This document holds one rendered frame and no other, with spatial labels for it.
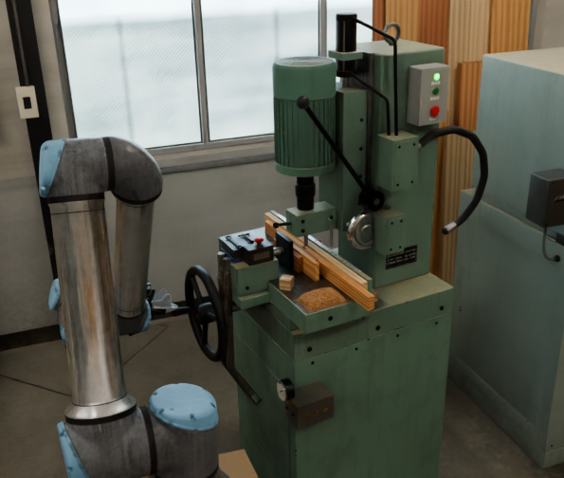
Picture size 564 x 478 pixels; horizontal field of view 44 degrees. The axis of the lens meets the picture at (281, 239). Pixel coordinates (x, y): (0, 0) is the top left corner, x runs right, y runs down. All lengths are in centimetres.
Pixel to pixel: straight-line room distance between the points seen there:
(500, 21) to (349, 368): 220
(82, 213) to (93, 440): 47
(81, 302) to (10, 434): 168
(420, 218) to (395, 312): 30
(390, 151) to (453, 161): 161
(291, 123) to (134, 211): 55
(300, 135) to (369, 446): 104
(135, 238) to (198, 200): 181
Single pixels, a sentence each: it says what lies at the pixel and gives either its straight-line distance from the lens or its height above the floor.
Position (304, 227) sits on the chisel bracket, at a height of 103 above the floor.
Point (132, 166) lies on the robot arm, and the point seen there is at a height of 139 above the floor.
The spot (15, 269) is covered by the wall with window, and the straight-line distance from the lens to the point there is 348.
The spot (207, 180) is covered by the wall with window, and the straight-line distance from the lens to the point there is 344.
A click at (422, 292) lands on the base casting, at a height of 80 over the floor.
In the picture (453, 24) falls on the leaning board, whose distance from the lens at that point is 366.
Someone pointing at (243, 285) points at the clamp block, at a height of 90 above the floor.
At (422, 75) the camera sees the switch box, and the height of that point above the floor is 146.
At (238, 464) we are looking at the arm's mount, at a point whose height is 61.
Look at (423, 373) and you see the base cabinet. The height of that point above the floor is 51.
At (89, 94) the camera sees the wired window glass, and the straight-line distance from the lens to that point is 332.
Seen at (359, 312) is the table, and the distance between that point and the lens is 196.
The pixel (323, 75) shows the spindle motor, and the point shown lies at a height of 148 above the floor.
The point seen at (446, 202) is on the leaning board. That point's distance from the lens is 362.
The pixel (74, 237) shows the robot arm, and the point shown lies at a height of 127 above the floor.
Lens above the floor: 184
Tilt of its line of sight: 24 degrees down
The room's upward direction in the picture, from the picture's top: 1 degrees counter-clockwise
